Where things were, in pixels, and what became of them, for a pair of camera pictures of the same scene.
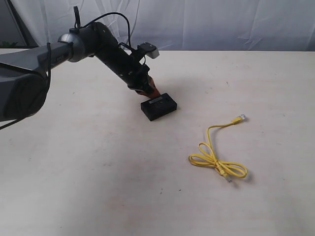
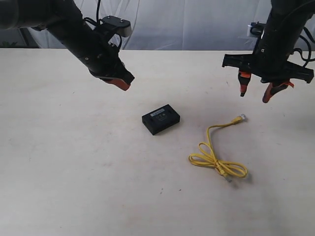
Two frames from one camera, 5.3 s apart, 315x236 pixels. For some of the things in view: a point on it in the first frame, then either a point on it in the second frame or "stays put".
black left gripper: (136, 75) to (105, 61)
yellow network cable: (205, 158) stays put
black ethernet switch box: (157, 107) to (160, 119)
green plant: (6, 44) stays put
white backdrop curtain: (181, 25) stays put
